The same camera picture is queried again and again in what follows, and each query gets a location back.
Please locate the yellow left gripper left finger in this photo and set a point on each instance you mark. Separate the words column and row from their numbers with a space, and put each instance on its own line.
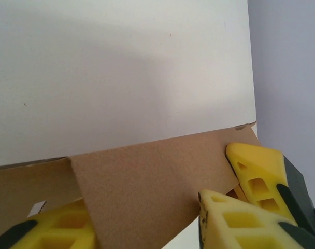
column 51, row 230

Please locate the brown cardboard paper box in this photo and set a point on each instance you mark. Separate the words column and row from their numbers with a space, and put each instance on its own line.
column 147, row 181

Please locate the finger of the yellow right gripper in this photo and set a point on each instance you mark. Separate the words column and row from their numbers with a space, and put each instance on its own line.
column 258, row 166

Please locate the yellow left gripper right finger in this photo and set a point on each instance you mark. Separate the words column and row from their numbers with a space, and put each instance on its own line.
column 237, row 225

